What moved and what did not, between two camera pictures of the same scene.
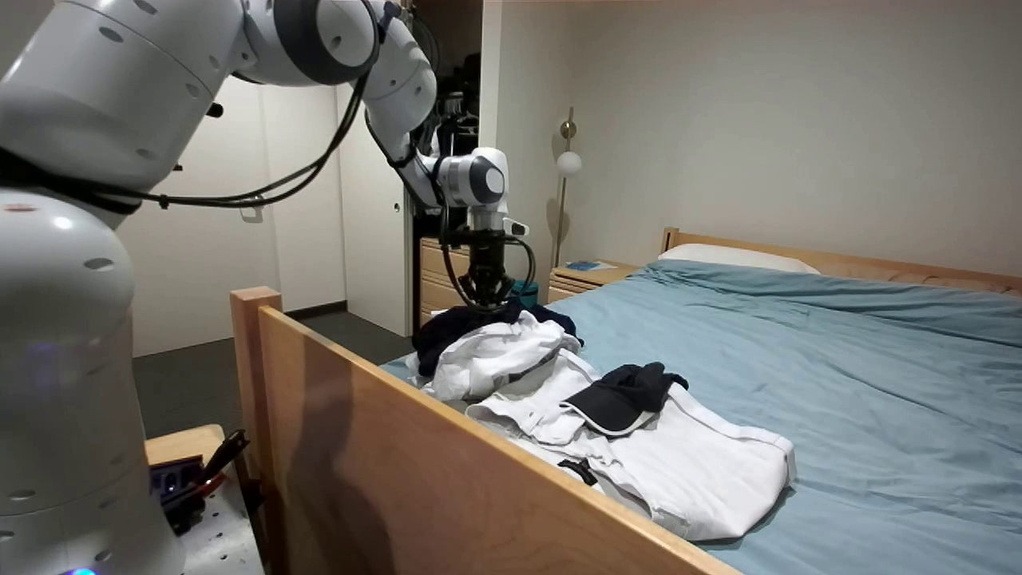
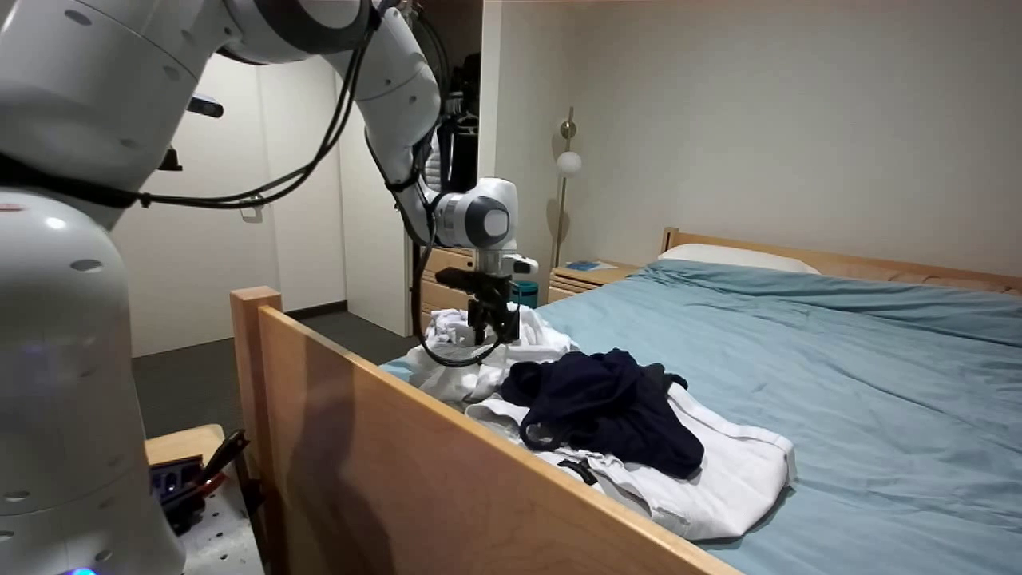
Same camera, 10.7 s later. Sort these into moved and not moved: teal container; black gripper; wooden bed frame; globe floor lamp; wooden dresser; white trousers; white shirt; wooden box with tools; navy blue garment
Moved: black gripper; navy blue garment; white shirt
Not moved: wooden bed frame; wooden box with tools; white trousers; teal container; wooden dresser; globe floor lamp
